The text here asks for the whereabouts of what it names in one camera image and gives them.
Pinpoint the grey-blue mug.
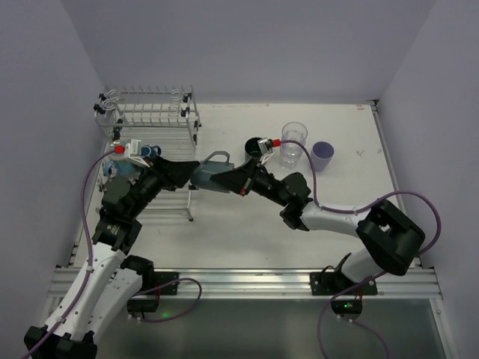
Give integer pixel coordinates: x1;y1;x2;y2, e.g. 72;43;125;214
190;151;234;193

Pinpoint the dark green mug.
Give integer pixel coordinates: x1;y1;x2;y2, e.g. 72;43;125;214
244;137;266;162

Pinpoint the clear glass tumbler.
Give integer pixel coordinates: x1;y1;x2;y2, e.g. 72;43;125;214
281;122;308;145
279;156;301;169
280;143;303;162

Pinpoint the lavender plastic cup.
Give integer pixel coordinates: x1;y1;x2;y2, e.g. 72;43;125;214
311;141;335;172

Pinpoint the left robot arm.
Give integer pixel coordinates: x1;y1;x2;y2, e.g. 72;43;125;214
24;157;200;358

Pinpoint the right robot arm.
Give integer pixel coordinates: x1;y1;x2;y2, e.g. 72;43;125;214
210;159;425;295

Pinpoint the metal dish rack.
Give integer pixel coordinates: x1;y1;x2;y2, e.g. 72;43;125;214
88;85;201;223

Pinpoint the light blue cup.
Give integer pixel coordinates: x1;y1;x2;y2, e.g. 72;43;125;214
103;157;141;179

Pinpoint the blue mug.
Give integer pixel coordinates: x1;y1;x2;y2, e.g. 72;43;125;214
140;145;162;159

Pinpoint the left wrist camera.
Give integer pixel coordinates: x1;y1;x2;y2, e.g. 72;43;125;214
116;139;147;167

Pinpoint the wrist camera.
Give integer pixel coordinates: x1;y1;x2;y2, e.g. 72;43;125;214
116;139;147;167
257;138;281;165

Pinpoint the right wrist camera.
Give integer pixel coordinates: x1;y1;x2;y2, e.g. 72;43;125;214
257;138;281;165

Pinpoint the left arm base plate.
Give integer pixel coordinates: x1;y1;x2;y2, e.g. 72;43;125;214
140;271;180;296

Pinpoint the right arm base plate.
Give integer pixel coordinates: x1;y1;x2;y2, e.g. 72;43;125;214
309;271;378;296

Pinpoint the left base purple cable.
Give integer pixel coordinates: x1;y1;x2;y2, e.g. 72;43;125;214
129;276;204;323

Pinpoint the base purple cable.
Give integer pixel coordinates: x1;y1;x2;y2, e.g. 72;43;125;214
317;287;394;359
129;276;204;323

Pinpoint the aluminium mounting rail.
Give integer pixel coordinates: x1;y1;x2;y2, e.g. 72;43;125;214
48;266;445;300

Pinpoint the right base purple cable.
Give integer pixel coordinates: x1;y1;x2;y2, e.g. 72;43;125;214
317;287;394;359

